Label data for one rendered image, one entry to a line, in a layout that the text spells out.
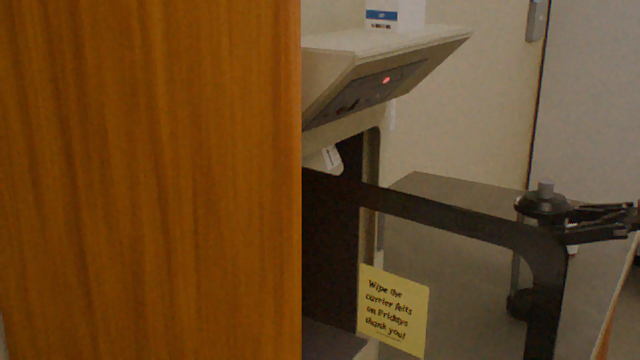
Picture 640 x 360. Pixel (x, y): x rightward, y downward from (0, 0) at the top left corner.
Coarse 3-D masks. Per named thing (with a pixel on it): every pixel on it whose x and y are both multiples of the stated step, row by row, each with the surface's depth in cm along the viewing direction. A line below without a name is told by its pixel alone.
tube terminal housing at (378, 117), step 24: (312, 0) 69; (336, 0) 73; (360, 0) 78; (312, 24) 70; (336, 24) 74; (360, 24) 79; (360, 120) 84; (384, 120) 90; (312, 144) 74; (384, 144) 91; (384, 168) 93
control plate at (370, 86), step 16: (416, 64) 74; (352, 80) 61; (368, 80) 65; (400, 80) 76; (336, 96) 62; (352, 96) 66; (368, 96) 72; (384, 96) 78; (320, 112) 64; (352, 112) 74; (304, 128) 65
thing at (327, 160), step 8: (320, 152) 82; (328, 152) 83; (336, 152) 85; (304, 160) 80; (312, 160) 80; (320, 160) 81; (328, 160) 82; (336, 160) 84; (320, 168) 81; (328, 168) 82; (336, 168) 84
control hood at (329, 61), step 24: (432, 24) 83; (312, 48) 58; (336, 48) 58; (360, 48) 58; (384, 48) 61; (408, 48) 65; (432, 48) 72; (456, 48) 82; (312, 72) 59; (336, 72) 57; (360, 72) 60; (312, 96) 59; (336, 120) 73
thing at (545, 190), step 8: (544, 184) 114; (552, 184) 114; (528, 192) 118; (536, 192) 118; (544, 192) 114; (552, 192) 115; (520, 200) 117; (528, 200) 115; (536, 200) 114; (544, 200) 114; (552, 200) 114; (560, 200) 114; (536, 208) 113; (544, 208) 112; (552, 208) 112; (560, 208) 112
